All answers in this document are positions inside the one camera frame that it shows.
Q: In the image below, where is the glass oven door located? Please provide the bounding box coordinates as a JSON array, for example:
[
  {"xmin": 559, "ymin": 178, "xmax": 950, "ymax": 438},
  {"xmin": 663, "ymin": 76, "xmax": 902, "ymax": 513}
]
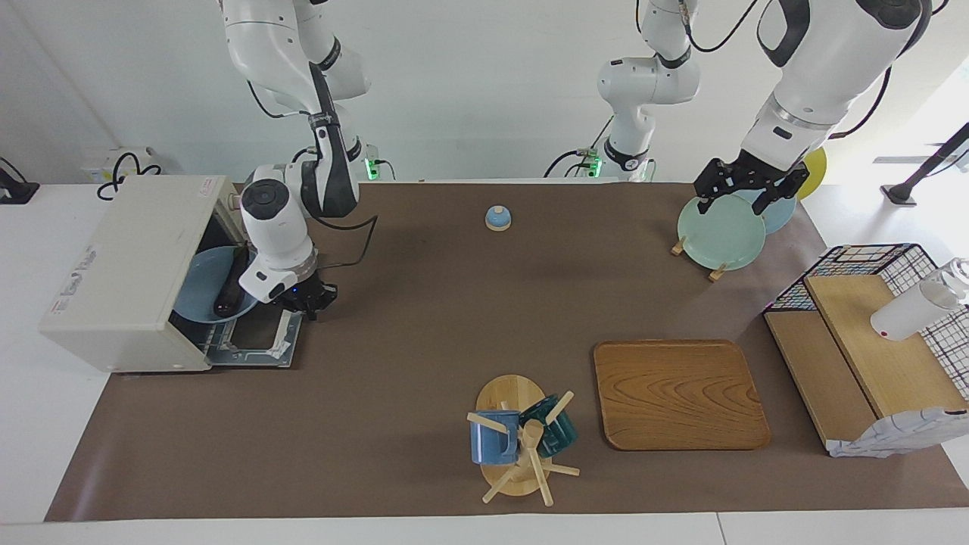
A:
[{"xmin": 203, "ymin": 306, "xmax": 306, "ymax": 370}]

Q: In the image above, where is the dark purple eggplant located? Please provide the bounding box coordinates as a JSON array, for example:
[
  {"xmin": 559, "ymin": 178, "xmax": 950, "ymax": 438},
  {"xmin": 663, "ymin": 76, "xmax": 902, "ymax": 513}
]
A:
[{"xmin": 213, "ymin": 248, "xmax": 251, "ymax": 318}]

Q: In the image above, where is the cream toaster oven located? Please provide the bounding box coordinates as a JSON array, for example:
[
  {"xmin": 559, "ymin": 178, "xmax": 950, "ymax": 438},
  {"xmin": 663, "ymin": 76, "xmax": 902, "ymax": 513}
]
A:
[{"xmin": 39, "ymin": 175, "xmax": 262, "ymax": 374}]

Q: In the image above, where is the light blue racked plate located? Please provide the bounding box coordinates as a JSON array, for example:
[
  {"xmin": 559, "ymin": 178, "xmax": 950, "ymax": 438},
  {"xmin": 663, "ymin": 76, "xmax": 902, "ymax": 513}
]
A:
[{"xmin": 733, "ymin": 188, "xmax": 798, "ymax": 236}]

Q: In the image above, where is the pale green plate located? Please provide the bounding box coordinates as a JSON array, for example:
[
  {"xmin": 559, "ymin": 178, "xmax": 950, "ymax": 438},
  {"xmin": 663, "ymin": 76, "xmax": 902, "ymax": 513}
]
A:
[{"xmin": 677, "ymin": 194, "xmax": 768, "ymax": 272}]

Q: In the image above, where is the yellow plate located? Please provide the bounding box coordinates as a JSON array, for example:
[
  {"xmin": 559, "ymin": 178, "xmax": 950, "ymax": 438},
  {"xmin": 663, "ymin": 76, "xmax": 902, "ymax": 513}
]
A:
[{"xmin": 801, "ymin": 147, "xmax": 829, "ymax": 201}]

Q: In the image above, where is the wooden plate rack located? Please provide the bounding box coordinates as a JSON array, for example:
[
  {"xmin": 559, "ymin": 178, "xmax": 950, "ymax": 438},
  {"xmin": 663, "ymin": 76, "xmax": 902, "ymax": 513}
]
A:
[{"xmin": 671, "ymin": 236, "xmax": 730, "ymax": 283}]

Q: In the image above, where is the brown table mat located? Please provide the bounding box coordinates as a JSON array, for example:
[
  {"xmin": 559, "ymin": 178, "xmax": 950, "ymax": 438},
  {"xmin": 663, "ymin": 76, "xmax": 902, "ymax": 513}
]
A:
[{"xmin": 44, "ymin": 180, "xmax": 969, "ymax": 523}]

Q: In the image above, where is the black floor stand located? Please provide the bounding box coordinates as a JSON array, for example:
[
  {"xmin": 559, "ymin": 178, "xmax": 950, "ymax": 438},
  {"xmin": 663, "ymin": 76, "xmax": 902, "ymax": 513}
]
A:
[{"xmin": 881, "ymin": 121, "xmax": 969, "ymax": 207}]

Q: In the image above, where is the white cup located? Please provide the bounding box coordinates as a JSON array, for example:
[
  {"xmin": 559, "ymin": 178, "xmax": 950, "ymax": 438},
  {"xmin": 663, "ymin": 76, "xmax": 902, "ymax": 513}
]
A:
[{"xmin": 870, "ymin": 257, "xmax": 969, "ymax": 342}]

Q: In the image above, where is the wooden shelf unit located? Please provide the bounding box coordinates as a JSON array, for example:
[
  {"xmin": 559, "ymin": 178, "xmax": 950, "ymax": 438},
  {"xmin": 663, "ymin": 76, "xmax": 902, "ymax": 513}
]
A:
[{"xmin": 763, "ymin": 274, "xmax": 969, "ymax": 456}]

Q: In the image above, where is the wooden serving tray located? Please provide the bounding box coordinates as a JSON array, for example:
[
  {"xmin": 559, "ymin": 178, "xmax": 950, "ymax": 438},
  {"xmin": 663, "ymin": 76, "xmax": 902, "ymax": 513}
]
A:
[{"xmin": 593, "ymin": 339, "xmax": 772, "ymax": 453}]

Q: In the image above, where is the wooden mug tree stand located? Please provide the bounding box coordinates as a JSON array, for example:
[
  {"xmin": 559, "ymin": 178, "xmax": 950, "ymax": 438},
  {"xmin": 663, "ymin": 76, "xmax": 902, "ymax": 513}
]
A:
[{"xmin": 466, "ymin": 374, "xmax": 582, "ymax": 507}]

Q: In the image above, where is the blue mug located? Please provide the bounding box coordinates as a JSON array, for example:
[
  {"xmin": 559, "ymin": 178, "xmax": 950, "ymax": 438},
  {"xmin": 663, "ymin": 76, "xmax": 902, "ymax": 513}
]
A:
[{"xmin": 469, "ymin": 410, "xmax": 524, "ymax": 466}]

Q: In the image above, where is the white power strip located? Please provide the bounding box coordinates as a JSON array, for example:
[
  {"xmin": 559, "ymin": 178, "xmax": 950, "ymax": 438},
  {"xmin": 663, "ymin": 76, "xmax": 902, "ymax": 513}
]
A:
[{"xmin": 80, "ymin": 145, "xmax": 164, "ymax": 200}]

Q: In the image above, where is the white marbled cloth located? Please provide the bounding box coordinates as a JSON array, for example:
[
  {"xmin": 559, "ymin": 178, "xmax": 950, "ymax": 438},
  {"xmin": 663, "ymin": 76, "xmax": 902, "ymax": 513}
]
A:
[{"xmin": 827, "ymin": 406, "xmax": 969, "ymax": 459}]

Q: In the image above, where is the dark green mug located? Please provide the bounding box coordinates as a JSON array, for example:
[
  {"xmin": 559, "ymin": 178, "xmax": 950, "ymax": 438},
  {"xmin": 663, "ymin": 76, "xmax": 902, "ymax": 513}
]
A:
[{"xmin": 519, "ymin": 394, "xmax": 580, "ymax": 459}]

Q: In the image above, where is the black clamp device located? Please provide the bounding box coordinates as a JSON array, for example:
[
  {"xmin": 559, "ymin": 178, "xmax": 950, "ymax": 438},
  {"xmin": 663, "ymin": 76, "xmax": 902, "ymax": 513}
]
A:
[{"xmin": 0, "ymin": 156, "xmax": 41, "ymax": 206}]

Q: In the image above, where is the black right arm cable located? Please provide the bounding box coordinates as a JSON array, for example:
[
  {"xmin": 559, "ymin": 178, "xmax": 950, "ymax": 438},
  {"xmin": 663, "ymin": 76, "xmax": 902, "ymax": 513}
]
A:
[{"xmin": 246, "ymin": 42, "xmax": 379, "ymax": 270}]

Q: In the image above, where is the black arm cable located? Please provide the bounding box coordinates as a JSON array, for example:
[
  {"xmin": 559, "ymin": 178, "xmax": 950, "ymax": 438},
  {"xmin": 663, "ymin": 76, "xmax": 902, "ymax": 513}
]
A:
[
  {"xmin": 246, "ymin": 42, "xmax": 379, "ymax": 270},
  {"xmin": 680, "ymin": 0, "xmax": 952, "ymax": 142}
]

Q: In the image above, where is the black wire basket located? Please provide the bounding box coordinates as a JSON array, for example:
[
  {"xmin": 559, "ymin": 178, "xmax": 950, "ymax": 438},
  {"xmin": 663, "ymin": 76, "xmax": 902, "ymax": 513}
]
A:
[{"xmin": 763, "ymin": 243, "xmax": 969, "ymax": 402}]

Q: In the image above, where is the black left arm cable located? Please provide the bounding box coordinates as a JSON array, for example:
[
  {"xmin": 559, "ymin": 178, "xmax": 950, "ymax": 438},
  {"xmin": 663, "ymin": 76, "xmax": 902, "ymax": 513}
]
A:
[{"xmin": 680, "ymin": 0, "xmax": 952, "ymax": 142}]

